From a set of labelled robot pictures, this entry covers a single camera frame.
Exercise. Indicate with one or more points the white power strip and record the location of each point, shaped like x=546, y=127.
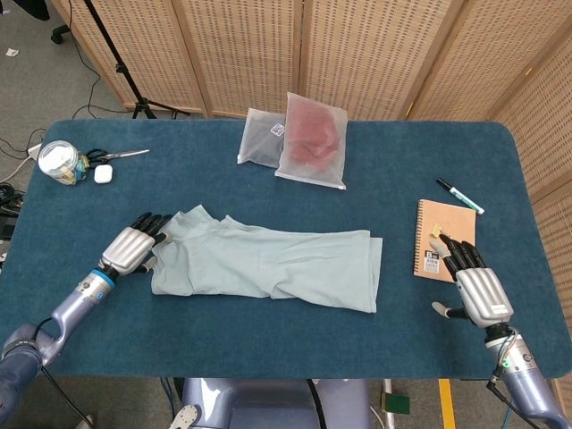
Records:
x=35, y=151

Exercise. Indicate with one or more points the silver table leg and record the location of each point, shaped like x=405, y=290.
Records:
x=390, y=420

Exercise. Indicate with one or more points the white earbuds case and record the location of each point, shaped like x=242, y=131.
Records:
x=103, y=174

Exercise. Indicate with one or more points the blue table cover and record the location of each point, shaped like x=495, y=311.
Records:
x=268, y=348

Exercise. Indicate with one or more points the green block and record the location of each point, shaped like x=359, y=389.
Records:
x=397, y=404

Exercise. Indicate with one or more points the kraft spiral notebook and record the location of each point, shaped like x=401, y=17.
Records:
x=451, y=214

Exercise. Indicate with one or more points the light green shirt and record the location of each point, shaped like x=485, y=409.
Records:
x=268, y=268

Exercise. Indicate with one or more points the clear jar with white lid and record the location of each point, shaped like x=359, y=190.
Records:
x=56, y=158

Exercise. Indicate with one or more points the black tripod stand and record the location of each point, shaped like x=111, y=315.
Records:
x=120, y=67

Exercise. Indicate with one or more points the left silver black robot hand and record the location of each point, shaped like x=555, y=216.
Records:
x=127, y=250

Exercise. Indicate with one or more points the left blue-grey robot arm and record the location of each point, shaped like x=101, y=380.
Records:
x=67, y=308

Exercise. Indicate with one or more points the blue-grey robot torso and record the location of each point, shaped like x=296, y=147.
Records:
x=268, y=402

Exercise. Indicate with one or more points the frosted bag with dark garment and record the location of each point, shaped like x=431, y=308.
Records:
x=259, y=138

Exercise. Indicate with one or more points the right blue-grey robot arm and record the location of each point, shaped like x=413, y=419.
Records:
x=527, y=384

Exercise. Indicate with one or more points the frosted bag with red garment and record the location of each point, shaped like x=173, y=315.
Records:
x=313, y=138

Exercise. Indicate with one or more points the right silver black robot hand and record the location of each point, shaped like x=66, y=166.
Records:
x=485, y=295

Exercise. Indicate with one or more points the white paper scrap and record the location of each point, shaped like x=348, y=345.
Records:
x=12, y=52

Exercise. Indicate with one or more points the woven wooden folding screen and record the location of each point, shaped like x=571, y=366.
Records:
x=241, y=53

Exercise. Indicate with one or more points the gold binder clip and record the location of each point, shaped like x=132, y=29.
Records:
x=434, y=230

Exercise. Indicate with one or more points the black office chair caster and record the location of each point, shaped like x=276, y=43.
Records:
x=60, y=35

